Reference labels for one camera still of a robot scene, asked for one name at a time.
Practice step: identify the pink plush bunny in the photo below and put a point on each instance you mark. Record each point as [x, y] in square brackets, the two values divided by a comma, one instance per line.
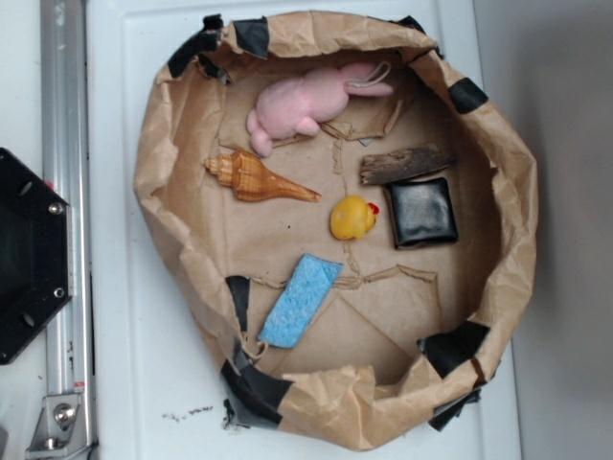
[299, 105]

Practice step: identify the yellow rubber duck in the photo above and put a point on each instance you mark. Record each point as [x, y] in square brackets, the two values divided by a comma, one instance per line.
[352, 218]

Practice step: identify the dark wood bark piece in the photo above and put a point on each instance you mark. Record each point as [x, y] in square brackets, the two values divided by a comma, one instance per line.
[404, 164]

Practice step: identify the aluminium extrusion rail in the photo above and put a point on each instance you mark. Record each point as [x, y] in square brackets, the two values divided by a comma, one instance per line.
[69, 337]

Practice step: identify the blue sponge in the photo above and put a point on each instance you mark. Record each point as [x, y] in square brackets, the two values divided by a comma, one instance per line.
[303, 295]

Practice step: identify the brown paper bag bin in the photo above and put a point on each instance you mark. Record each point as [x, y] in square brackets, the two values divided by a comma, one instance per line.
[404, 334]

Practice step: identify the metal corner bracket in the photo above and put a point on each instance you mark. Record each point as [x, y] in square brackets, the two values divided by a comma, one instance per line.
[60, 430]

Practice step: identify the brown spiral seashell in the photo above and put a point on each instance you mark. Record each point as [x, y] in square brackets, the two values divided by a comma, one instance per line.
[244, 173]

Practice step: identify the black leather wallet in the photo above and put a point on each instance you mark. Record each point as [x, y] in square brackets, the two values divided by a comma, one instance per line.
[421, 213]

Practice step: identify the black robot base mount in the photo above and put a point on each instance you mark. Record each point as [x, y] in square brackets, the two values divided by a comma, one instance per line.
[35, 282]

